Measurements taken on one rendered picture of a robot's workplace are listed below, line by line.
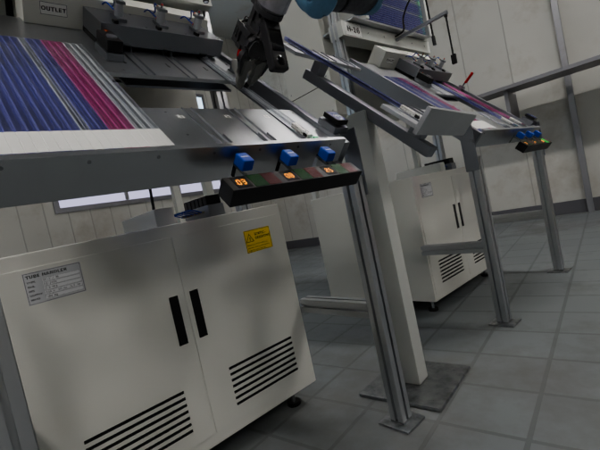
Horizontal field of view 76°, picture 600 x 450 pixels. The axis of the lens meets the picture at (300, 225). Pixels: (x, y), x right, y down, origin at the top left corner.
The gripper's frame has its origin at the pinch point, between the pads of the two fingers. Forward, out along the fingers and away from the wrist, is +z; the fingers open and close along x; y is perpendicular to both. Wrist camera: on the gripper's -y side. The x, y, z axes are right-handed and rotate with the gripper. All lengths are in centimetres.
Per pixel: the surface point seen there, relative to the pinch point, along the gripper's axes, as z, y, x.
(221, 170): -4.2, -31.2, 24.6
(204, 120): -3.4, -16.7, 21.0
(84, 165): -7, -30, 48
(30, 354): 34, -38, 57
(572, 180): 47, -46, -361
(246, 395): 50, -63, 14
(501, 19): -13, 111, -356
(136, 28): 1.1, 23.0, 19.6
